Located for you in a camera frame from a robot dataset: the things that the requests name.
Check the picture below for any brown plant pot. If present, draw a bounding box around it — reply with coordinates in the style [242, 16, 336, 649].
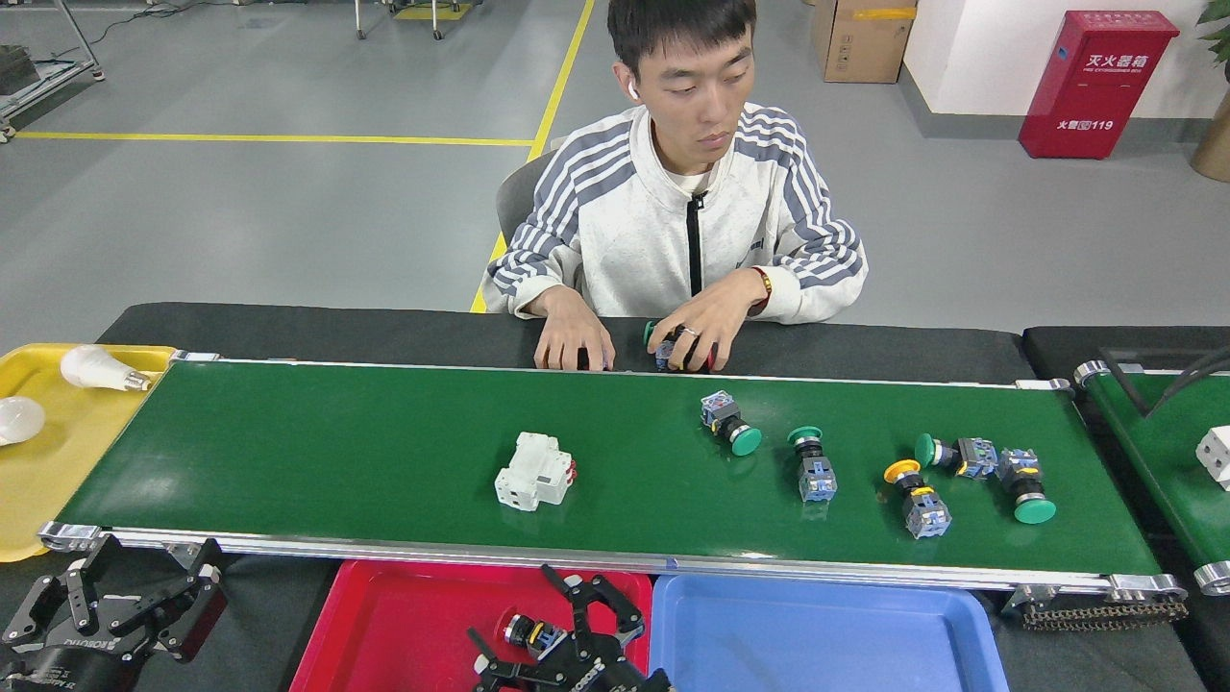
[1190, 91, 1230, 184]

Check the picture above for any green feeder conveyor belt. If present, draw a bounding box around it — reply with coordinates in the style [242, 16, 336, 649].
[1073, 360, 1230, 596]

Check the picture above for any white wheeled stand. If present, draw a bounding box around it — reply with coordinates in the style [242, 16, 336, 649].
[354, 0, 472, 41]

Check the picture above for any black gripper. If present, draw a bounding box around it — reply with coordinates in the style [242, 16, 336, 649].
[0, 538, 230, 692]
[468, 567, 674, 692]

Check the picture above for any red fire extinguisher cabinet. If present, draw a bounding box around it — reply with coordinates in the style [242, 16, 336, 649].
[1019, 10, 1180, 161]

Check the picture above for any person's left hand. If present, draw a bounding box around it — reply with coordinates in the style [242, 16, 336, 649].
[673, 270, 768, 373]

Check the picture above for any person's right hand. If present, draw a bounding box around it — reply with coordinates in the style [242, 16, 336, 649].
[533, 285, 617, 372]

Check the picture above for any person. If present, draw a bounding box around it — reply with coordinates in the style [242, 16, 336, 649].
[482, 0, 869, 373]

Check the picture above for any blue plastic tray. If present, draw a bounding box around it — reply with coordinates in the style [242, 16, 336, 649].
[649, 574, 1012, 692]

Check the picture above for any white circuit breaker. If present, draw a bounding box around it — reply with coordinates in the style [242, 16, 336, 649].
[494, 432, 578, 513]
[1195, 426, 1230, 493]

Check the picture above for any white light bulb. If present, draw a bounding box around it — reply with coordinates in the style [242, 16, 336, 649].
[60, 345, 153, 392]
[0, 396, 46, 447]

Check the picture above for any yellow push button switch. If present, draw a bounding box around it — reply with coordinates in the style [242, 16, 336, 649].
[883, 458, 953, 540]

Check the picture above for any brown cardboard box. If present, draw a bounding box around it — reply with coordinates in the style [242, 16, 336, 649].
[810, 0, 918, 85]

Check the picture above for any metal drive chain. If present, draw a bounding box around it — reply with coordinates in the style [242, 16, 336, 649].
[1022, 596, 1191, 632]

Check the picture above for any grey metal rack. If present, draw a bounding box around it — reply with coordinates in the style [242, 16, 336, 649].
[0, 0, 105, 143]

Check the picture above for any green leafy plant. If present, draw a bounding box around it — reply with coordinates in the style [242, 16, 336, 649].
[1196, 0, 1230, 66]

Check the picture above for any black cable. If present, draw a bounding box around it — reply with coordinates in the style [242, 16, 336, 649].
[1142, 346, 1230, 416]
[1158, 356, 1230, 405]

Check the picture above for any yellow plastic tray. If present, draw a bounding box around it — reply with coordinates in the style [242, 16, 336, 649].
[0, 344, 177, 564]

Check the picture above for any green main conveyor belt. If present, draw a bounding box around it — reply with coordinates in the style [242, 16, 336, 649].
[38, 351, 1190, 603]

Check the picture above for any red plastic tray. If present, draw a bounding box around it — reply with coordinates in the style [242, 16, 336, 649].
[288, 559, 654, 692]

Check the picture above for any grey office chair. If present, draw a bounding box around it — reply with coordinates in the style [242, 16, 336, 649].
[495, 137, 568, 246]

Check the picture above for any green push button switch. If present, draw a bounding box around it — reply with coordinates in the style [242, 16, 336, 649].
[643, 320, 685, 373]
[914, 432, 1000, 480]
[996, 448, 1058, 526]
[700, 390, 763, 457]
[787, 426, 839, 504]

